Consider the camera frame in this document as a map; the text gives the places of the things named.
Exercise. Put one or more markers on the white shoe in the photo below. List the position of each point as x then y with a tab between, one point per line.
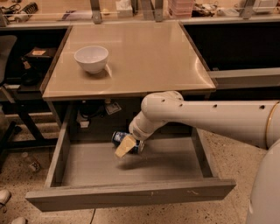
4	197
19	220

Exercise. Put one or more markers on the black coiled tool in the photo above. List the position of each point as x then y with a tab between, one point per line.
29	10

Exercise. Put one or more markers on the blue pepsi can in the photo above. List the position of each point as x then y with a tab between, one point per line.
117	138

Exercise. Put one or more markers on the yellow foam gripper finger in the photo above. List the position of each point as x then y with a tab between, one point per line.
126	145

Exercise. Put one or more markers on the white power adapter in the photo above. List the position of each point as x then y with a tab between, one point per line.
83	122

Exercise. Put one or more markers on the white shoe near left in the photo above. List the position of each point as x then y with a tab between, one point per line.
4	197

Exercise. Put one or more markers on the white ceramic bowl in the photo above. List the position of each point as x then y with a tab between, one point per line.
92	59

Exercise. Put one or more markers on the open grey drawer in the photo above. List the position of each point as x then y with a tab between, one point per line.
174	166

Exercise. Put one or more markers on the tissue box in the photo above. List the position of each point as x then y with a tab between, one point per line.
124	8

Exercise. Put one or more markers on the white shoe at bottom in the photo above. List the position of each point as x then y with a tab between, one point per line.
19	220

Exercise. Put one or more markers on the grey cabinet with beige top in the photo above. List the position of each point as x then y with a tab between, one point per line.
144	57

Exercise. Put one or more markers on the plastic water bottle on floor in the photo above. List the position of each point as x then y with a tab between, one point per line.
31	162

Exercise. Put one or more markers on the pink plastic crate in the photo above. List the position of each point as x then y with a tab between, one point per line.
180	8

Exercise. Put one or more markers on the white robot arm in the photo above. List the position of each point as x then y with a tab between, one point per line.
251	122

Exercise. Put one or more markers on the black box with label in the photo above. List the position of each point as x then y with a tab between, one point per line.
40	55

